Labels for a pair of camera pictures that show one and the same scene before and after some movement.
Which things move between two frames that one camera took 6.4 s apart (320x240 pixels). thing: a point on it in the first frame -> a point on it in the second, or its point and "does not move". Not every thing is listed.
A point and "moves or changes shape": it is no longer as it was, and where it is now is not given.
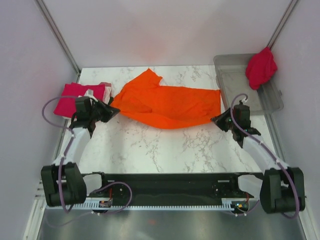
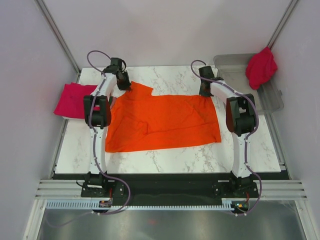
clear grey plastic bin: (231, 79) does not move
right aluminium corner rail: (291, 5) does not move
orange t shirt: (144, 100) moves or changes shape
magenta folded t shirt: (66, 105) does not move
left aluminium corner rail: (58, 34) does not move
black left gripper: (110, 112) -> (126, 87)
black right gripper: (219, 120) -> (203, 93)
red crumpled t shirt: (260, 67) does not move
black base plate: (169, 187) does not move
